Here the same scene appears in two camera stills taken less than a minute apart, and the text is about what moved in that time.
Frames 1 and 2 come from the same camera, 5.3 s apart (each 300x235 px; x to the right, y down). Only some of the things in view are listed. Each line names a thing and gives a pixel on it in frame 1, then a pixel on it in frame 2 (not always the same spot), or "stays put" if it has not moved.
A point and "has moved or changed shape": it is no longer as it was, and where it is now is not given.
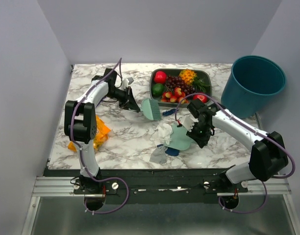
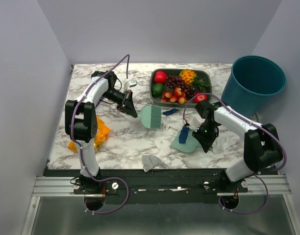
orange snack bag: x=101 y=135 stays put
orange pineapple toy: x=188 y=76 stays put
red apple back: x=160 y=77 stays put
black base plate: x=152 y=187 stays put
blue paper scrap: x=170 y=151 to x=183 y=135
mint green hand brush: x=151 y=109 has moved or changed shape
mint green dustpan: x=180 y=140 has moved or changed shape
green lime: x=157 y=89 stays put
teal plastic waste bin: x=253 y=82 stays put
